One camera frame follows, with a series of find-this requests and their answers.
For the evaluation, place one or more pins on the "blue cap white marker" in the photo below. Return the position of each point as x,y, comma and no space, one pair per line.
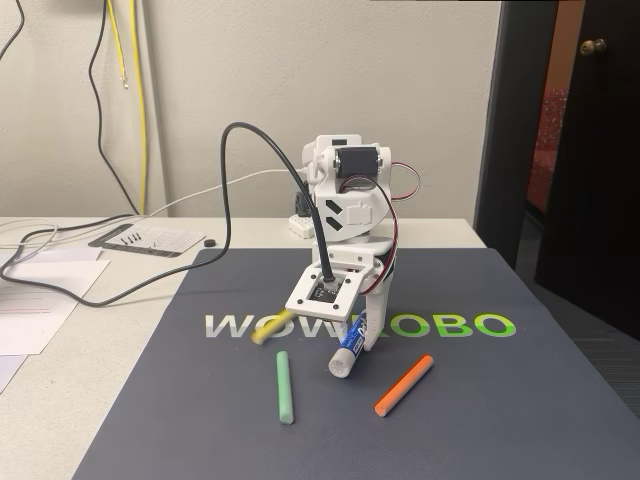
345,362

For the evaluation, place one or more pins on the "yellow chalk stick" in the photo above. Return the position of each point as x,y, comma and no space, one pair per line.
270,330

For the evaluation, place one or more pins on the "green chalk stick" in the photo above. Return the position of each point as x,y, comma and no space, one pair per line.
285,390

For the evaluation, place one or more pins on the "orange chalk stick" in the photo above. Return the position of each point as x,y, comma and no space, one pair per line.
402,386

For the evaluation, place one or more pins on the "grey WOWROBO mat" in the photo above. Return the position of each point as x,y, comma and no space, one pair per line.
350,440

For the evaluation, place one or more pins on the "small black round cap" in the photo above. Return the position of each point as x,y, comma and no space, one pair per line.
211,243

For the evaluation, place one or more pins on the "red patterned seat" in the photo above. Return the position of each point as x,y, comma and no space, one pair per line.
545,150

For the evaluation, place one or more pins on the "dark brown door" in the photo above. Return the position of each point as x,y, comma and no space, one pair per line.
600,175

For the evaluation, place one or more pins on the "white paper sheet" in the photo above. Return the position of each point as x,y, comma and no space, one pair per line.
60,270
60,254

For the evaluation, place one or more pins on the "brass door knob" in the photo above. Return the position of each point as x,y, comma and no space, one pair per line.
592,48

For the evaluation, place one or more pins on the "paper sheet with red text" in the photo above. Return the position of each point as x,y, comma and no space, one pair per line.
30,325

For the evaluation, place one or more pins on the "pale grey paper sheet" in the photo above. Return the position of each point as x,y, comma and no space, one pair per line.
7,370

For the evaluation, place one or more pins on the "white framed gripper camera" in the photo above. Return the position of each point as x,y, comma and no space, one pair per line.
305,300

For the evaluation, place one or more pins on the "dark grey door frame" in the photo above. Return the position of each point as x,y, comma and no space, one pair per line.
505,125

